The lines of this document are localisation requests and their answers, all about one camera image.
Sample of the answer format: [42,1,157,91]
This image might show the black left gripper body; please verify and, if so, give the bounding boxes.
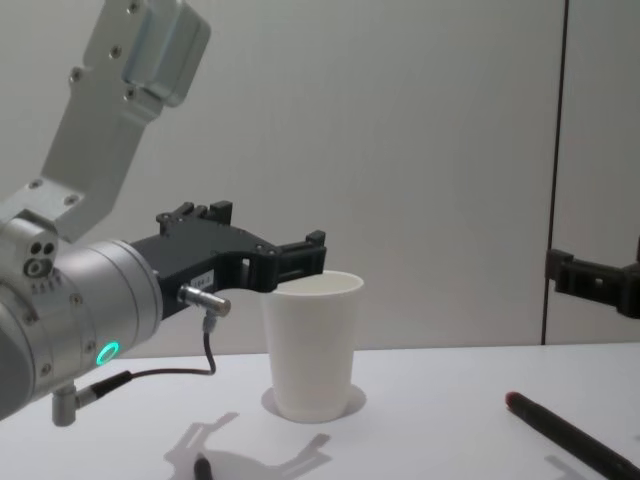
[130,222,262,322]

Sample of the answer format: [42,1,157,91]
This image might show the white paper cup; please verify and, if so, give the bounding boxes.
[260,270,365,422]

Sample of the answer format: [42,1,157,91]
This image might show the black pen with red tip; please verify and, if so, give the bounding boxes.
[504,391,640,480]

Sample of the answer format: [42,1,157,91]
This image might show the thin dark cable silver plugs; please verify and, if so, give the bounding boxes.
[52,283,232,427]

